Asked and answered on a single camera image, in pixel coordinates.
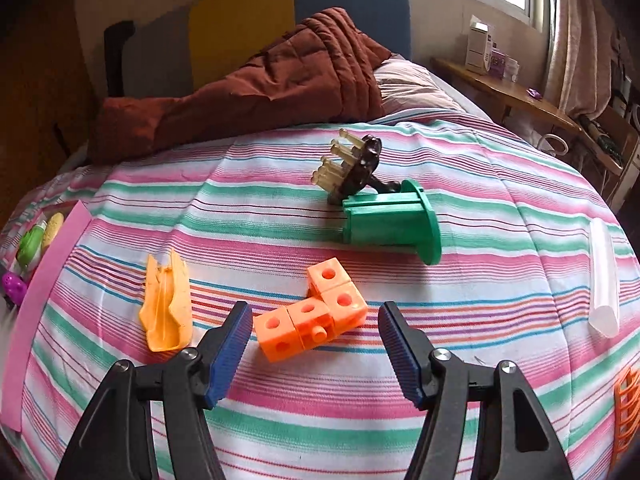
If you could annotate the pink storage box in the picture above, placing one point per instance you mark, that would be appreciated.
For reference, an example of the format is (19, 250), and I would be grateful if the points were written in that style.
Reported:
(45, 280)

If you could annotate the brown quilt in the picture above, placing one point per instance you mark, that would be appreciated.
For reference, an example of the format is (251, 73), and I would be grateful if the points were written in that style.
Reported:
(260, 90)

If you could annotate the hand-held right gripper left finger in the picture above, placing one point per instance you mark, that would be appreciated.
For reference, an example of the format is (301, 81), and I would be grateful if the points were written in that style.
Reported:
(230, 355)

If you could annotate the small white jar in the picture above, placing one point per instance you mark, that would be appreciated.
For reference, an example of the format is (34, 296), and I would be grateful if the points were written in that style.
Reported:
(512, 70)

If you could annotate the wooden desk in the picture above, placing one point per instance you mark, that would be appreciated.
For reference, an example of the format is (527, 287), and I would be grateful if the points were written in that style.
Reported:
(500, 90)

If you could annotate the blue and yellow padded headboard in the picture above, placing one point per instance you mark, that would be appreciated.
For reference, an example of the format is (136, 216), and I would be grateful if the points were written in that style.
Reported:
(240, 15)

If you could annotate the orange linked plastic cubes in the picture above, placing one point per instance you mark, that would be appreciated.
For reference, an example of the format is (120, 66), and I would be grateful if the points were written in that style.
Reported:
(300, 320)

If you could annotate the pale striped pillow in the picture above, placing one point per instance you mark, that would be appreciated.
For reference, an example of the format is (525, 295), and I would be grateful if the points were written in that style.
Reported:
(415, 87)

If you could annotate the green plastic cylinder holder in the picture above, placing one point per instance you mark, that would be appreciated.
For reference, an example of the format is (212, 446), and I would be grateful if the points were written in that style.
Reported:
(385, 222)

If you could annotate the orange-yellow jagged plastic shell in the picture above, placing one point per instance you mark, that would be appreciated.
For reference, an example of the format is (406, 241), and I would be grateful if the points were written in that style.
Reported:
(165, 310)

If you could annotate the orange plastic rack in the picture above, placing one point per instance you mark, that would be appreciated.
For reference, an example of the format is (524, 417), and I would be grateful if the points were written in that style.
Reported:
(627, 410)

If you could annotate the black base with clear pegs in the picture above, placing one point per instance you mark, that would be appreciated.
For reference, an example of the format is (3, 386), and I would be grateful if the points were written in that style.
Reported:
(362, 165)

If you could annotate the small purple object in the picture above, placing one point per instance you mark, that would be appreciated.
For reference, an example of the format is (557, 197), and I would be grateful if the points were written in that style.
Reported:
(534, 93)

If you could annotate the cluttered wooden shelf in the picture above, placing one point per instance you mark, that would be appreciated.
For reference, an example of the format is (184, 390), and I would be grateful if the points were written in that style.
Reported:
(615, 145)

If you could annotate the beige patterned curtain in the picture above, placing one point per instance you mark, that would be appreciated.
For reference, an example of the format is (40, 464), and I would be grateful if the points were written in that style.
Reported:
(580, 25)

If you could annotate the white carton box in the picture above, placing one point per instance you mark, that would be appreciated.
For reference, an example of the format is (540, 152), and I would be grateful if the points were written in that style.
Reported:
(479, 50)

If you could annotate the translucent white plastic tube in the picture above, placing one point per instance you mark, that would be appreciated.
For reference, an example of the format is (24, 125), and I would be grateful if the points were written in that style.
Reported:
(602, 280)

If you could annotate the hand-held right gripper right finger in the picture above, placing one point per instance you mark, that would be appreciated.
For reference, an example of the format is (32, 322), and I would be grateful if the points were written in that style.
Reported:
(400, 355)

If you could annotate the green and white plastic piece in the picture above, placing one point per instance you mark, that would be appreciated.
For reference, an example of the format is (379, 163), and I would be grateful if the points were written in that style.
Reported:
(30, 245)

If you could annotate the purple small box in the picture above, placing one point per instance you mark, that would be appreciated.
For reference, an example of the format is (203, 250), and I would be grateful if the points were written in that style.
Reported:
(498, 62)

